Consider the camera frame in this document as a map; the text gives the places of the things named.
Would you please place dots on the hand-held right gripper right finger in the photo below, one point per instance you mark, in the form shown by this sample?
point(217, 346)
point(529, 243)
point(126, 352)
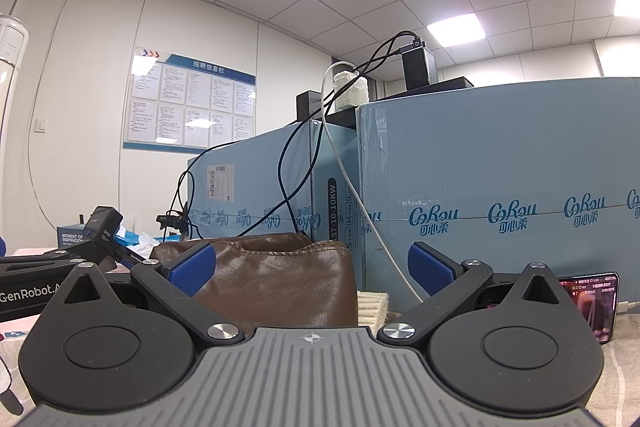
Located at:
point(430, 269)

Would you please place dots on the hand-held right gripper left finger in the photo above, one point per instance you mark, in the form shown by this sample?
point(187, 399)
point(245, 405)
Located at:
point(192, 268)

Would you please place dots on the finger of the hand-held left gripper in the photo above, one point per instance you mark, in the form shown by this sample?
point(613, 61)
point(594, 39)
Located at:
point(131, 255)

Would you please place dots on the blue tissue pack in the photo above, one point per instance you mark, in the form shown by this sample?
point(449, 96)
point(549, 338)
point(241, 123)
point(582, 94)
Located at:
point(142, 242)

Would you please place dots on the small dark blue box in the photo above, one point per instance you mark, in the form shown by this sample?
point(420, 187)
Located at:
point(72, 237)

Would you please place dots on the cream knitted cloth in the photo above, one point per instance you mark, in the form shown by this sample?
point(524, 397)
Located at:
point(372, 309)

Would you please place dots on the brown leather garment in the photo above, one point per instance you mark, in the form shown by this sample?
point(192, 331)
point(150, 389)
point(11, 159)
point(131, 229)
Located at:
point(280, 282)

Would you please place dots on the small blue cardboard box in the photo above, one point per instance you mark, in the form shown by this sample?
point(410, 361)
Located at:
point(240, 187)

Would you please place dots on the large blue cardboard box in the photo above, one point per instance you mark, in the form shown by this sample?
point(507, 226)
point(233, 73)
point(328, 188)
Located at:
point(500, 167)

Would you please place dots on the smartphone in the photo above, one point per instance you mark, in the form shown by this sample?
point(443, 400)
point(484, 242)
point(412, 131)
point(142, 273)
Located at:
point(595, 307)

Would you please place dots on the small black box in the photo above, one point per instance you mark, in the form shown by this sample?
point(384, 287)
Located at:
point(307, 107)

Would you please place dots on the black power adapter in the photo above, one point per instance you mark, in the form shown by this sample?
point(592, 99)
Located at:
point(417, 67)

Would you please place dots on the white air conditioner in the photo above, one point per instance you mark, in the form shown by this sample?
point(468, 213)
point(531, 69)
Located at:
point(9, 57)

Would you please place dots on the ceiling light panel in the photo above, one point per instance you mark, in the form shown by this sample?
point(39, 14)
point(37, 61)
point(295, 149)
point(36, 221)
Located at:
point(457, 27)
point(629, 2)

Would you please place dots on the white light switch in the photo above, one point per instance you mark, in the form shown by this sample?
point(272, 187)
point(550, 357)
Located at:
point(41, 125)

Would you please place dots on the wall notice board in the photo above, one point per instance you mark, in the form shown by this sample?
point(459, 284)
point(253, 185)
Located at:
point(190, 102)

